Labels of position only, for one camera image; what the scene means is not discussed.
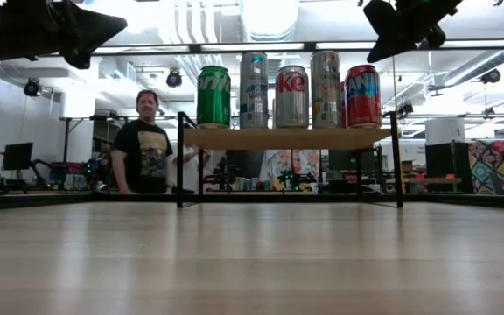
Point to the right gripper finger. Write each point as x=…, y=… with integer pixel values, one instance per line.
x=392, y=32

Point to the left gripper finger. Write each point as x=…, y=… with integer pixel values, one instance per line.
x=92, y=30

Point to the white Celsius Tropical Vibe can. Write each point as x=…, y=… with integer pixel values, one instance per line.
x=325, y=92

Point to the silver beverage can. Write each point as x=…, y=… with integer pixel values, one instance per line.
x=291, y=98

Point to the green Sprite can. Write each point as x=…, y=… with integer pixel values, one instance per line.
x=213, y=98

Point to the silver Celsius Arctic Vibe can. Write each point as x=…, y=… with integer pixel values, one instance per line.
x=254, y=92

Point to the white box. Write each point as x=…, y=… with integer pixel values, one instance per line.
x=444, y=130

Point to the black computer monitor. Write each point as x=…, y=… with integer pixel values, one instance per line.
x=18, y=155

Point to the person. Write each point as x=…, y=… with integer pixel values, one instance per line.
x=191, y=168
x=142, y=153

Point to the black cabinet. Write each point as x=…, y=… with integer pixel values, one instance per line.
x=446, y=164

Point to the floral patterned cloth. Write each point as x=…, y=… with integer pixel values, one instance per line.
x=298, y=164

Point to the colourful patchwork quilt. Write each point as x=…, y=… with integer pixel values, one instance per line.
x=499, y=166

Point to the black ceiling camera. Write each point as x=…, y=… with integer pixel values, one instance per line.
x=32, y=86
x=173, y=79
x=490, y=75

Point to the wooden shelf black metal frame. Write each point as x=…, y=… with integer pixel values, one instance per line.
x=287, y=137

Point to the black aluminium table frame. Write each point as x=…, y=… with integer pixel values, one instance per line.
x=37, y=200

